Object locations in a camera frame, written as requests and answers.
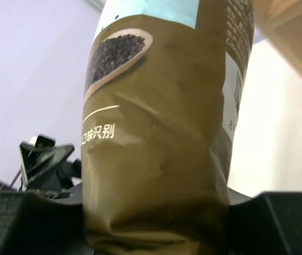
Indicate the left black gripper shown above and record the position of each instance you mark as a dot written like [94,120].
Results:
[46,170]

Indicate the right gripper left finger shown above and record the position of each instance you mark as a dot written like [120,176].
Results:
[33,224]

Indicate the light blue cassava chips bag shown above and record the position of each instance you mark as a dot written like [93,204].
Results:
[162,94]

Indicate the wooden two-tier shelf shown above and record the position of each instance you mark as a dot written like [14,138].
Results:
[281,22]

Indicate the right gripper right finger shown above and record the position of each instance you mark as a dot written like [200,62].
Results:
[270,223]

